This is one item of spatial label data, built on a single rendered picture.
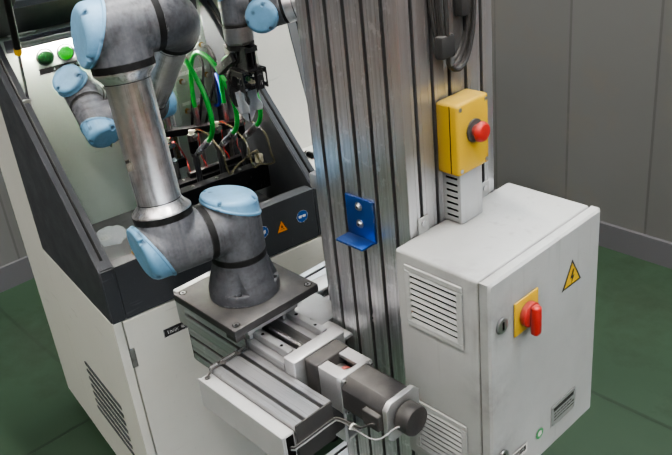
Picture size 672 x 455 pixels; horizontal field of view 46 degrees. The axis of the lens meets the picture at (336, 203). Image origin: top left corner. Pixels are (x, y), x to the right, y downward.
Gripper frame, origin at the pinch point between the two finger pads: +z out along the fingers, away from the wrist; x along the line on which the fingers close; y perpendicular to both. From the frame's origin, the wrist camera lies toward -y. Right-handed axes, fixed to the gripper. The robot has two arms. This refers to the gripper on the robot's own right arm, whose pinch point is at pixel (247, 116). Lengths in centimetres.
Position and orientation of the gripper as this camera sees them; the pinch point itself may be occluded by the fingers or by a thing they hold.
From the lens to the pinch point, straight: 212.2
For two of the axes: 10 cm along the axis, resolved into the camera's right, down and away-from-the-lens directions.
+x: 8.0, -3.3, 5.0
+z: 1.0, 8.9, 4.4
